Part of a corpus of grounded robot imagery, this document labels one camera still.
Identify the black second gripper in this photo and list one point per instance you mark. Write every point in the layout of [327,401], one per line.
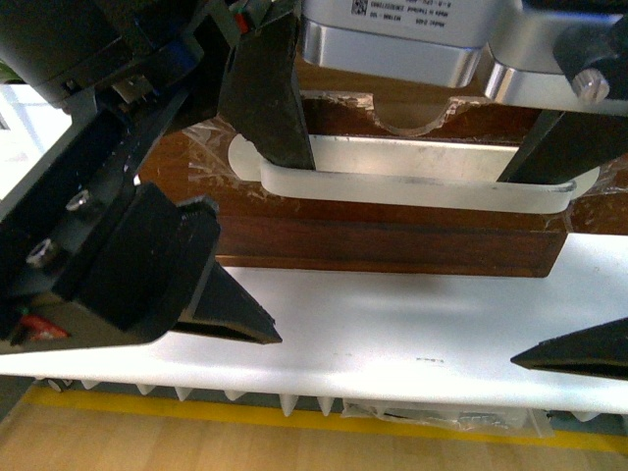
[89,257]

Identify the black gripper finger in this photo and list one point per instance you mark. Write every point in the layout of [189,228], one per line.
[564,145]
[260,95]

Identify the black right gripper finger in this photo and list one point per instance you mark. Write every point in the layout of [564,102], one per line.
[599,351]

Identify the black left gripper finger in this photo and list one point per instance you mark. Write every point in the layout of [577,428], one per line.
[224,309]

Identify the dark wooden drawer cabinet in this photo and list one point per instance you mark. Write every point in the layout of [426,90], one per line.
[260,229]

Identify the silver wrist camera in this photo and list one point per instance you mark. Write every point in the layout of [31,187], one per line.
[437,42]

